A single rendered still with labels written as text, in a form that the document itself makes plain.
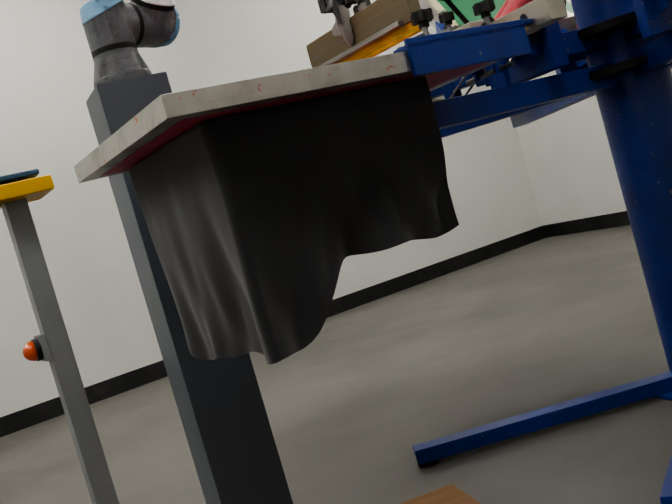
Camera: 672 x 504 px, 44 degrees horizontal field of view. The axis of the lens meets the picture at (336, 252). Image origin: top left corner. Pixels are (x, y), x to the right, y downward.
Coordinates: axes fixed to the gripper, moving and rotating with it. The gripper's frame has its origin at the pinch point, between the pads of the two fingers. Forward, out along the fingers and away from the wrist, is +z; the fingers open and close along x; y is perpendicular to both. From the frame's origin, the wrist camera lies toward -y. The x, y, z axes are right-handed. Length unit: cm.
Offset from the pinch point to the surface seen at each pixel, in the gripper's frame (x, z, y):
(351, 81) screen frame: 25.8, 13.6, -29.4
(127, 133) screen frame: 61, 12, -10
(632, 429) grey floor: -48, 109, -2
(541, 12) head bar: -21.1, 7.7, -32.4
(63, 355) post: 78, 47, 10
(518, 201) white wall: -393, 73, 379
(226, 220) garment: 52, 31, -20
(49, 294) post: 77, 35, 10
